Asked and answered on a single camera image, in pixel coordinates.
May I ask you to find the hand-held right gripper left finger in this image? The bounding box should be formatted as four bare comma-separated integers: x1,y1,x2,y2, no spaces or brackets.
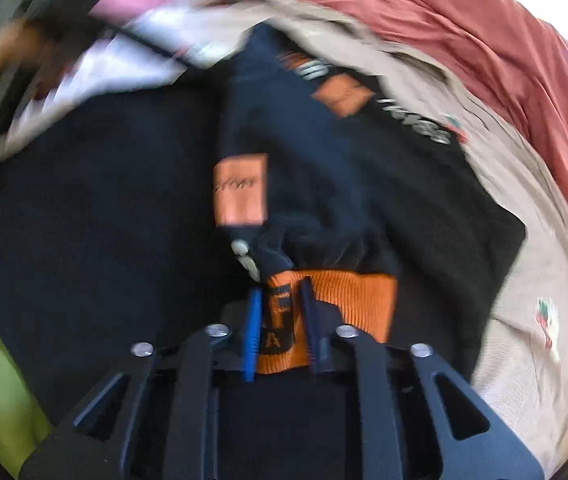
18,287,265,480

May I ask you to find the black sweater with orange cuffs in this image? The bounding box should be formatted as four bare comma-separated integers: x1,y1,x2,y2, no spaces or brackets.
0,22,527,480

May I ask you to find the beige printed bed sheet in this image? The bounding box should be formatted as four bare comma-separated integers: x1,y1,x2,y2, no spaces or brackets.
0,0,568,466

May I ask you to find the coral red duvet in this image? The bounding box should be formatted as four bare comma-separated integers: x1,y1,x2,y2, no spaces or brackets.
274,0,568,281

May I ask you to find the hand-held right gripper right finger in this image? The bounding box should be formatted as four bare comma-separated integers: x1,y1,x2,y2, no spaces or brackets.
298,277,545,480

